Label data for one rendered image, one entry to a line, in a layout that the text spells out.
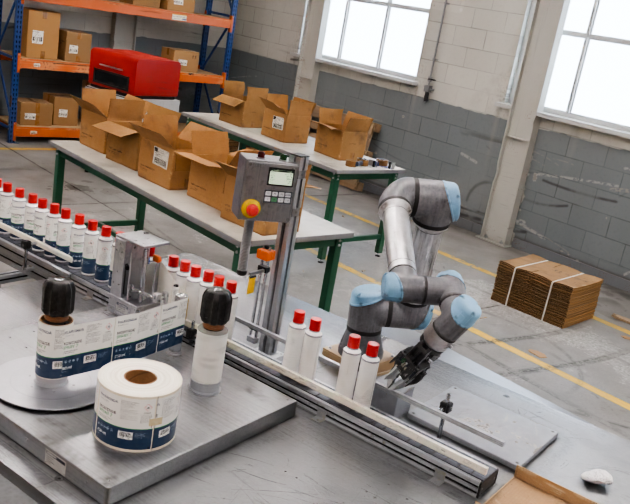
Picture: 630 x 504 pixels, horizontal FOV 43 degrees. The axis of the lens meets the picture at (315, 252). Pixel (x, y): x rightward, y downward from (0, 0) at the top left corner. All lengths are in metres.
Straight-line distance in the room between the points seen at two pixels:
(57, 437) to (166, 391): 0.28
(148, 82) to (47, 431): 6.04
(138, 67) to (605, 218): 4.47
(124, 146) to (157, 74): 2.70
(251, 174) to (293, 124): 4.65
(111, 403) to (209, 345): 0.37
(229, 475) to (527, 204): 6.46
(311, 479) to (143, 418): 0.45
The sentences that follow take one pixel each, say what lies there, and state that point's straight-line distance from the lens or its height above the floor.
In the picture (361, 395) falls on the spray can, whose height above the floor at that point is 0.94.
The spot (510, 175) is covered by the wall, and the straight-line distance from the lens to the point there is 8.23.
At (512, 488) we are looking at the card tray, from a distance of 2.25.
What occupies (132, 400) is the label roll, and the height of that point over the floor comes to 1.01.
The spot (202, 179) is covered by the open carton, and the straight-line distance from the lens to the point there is 4.63.
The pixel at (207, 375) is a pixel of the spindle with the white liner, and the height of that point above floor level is 0.94.
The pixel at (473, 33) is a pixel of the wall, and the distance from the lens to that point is 8.67.
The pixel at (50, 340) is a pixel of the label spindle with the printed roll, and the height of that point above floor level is 1.03.
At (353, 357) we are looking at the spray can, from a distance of 2.27.
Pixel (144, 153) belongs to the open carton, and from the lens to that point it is 5.00.
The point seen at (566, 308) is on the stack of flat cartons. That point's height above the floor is 0.16.
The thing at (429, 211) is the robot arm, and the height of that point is 1.42.
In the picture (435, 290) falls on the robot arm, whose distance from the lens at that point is 2.10.
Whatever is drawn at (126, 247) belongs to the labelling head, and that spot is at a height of 1.12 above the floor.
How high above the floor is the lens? 1.93
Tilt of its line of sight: 17 degrees down
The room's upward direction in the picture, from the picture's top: 10 degrees clockwise
